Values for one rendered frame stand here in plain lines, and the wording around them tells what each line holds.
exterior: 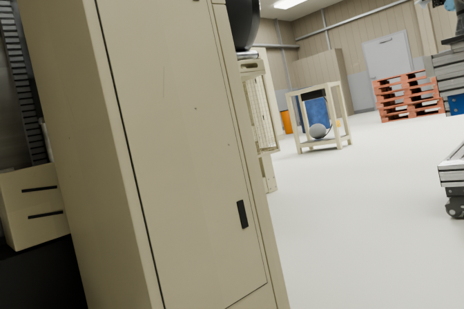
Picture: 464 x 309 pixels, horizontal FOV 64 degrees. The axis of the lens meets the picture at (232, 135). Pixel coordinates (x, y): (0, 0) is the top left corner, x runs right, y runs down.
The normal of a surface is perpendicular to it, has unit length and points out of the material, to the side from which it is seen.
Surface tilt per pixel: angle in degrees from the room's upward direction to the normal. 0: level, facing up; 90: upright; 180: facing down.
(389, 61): 90
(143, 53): 90
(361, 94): 90
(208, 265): 90
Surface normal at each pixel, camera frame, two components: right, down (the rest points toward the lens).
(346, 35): -0.65, 0.16
